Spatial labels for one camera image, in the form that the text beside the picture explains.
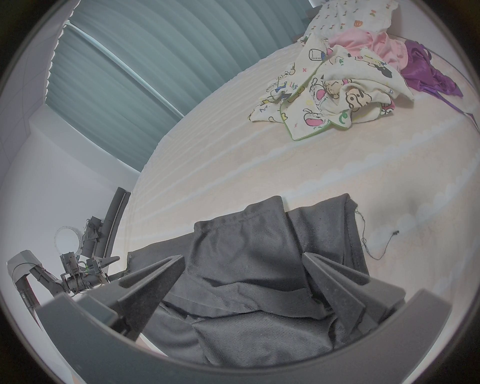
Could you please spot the black trousers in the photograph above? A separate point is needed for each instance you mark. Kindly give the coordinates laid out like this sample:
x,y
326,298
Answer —
x,y
243,255

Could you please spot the pink garment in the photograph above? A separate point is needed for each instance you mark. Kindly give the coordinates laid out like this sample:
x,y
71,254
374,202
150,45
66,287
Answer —
x,y
382,45

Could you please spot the white printed pillow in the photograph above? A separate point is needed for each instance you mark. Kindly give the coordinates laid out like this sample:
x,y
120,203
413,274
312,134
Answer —
x,y
345,18

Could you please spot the white printed pyjama top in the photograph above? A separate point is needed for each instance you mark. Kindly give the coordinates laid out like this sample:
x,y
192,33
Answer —
x,y
330,97

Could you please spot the bed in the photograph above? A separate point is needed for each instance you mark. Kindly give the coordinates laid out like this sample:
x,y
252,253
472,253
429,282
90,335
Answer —
x,y
300,168

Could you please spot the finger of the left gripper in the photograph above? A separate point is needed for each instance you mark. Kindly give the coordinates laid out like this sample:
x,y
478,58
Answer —
x,y
108,262

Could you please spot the purple garment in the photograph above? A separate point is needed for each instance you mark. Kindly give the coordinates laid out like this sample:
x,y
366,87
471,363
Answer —
x,y
423,67

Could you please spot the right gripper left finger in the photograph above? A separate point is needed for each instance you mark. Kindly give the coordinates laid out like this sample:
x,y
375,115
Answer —
x,y
150,288

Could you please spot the blue-green curtain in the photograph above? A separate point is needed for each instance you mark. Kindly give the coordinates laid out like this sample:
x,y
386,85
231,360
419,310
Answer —
x,y
187,45
105,101

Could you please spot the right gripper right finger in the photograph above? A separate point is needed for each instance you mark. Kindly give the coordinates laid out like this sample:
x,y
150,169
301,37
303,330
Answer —
x,y
345,292

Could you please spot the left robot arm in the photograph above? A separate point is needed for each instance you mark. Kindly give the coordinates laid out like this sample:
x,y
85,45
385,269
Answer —
x,y
22,264

